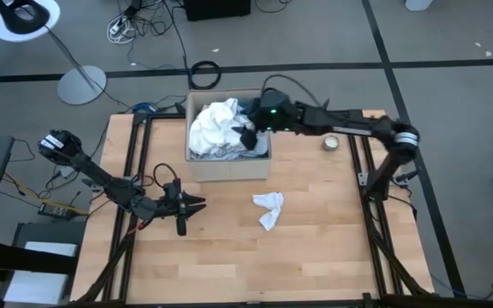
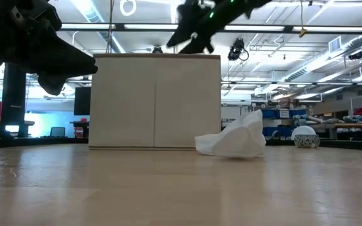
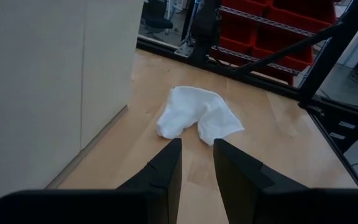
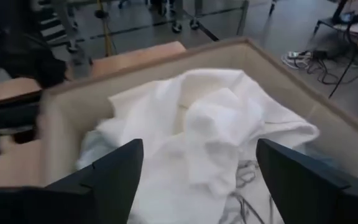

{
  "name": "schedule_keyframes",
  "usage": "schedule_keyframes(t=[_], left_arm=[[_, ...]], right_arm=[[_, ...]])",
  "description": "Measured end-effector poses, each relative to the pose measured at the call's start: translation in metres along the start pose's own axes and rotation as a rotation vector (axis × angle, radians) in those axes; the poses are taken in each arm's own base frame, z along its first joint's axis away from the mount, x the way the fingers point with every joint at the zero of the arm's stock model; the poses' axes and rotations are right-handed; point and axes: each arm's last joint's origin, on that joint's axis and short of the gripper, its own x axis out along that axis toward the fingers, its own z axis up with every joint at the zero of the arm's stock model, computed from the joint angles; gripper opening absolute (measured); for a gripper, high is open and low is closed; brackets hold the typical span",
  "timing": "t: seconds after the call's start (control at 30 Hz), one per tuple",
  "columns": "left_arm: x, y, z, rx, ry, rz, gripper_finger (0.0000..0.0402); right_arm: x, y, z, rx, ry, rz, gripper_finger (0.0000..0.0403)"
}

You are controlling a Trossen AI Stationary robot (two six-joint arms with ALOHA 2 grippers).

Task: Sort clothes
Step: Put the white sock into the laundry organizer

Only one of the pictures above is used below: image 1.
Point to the small white cloth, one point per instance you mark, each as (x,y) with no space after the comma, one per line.
(270,209)

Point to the white storage bin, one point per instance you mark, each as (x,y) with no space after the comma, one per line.
(41,282)

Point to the black box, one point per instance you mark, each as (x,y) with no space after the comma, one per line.
(216,8)

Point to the light grey geometric patterned cloth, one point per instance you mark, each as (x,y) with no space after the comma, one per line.
(233,152)

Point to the white object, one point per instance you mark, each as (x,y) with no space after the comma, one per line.
(418,4)

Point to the floor lamp on stand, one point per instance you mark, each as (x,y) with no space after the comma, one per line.
(81,85)

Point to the roll of tape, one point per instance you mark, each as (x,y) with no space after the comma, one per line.
(330,142)

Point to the black sock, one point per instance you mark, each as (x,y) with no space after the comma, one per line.
(250,141)

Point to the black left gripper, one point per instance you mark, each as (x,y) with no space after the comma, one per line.
(180,205)

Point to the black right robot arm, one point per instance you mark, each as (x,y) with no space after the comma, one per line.
(358,126)

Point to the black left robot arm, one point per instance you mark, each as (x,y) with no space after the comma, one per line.
(96,175)

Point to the cardboard box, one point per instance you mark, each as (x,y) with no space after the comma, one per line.
(229,169)

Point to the black aluminium frame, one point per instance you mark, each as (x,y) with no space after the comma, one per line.
(141,116)

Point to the large white cloth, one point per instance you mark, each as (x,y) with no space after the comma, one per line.
(212,128)

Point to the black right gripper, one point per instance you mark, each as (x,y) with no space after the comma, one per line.
(274,111)

